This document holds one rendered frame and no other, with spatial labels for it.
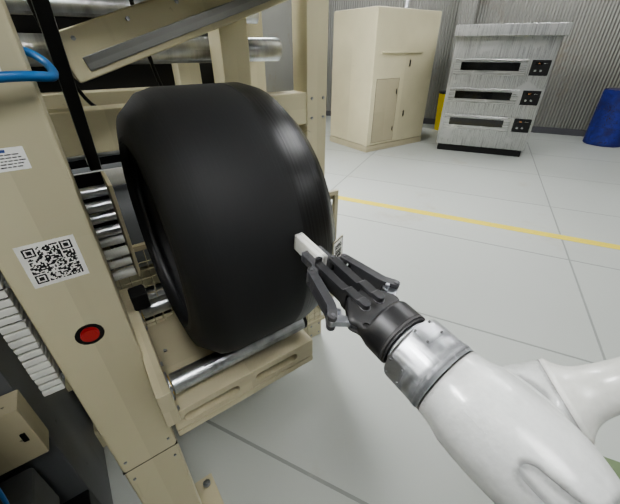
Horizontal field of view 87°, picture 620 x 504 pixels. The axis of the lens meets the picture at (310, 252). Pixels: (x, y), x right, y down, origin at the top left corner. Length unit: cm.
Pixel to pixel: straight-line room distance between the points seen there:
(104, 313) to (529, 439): 65
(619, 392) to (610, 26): 831
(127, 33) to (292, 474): 159
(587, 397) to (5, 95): 79
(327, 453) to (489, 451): 135
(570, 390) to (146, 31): 104
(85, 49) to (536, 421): 101
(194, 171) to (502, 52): 590
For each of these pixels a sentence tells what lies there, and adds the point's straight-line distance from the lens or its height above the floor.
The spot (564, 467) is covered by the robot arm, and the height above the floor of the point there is 122.
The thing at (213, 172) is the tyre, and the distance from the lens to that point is 51.
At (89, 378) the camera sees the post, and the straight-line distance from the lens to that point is 81.
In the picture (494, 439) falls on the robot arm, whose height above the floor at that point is 122.
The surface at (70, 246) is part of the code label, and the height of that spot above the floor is 124.
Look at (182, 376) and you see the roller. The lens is 78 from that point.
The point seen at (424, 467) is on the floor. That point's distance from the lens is 173.
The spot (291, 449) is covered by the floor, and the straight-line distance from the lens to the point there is 169.
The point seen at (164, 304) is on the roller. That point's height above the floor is 91.
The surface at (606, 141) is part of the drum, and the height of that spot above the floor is 10.
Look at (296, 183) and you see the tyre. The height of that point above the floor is 132.
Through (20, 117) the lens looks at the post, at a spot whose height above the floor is 143.
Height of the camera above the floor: 151
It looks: 32 degrees down
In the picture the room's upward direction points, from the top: straight up
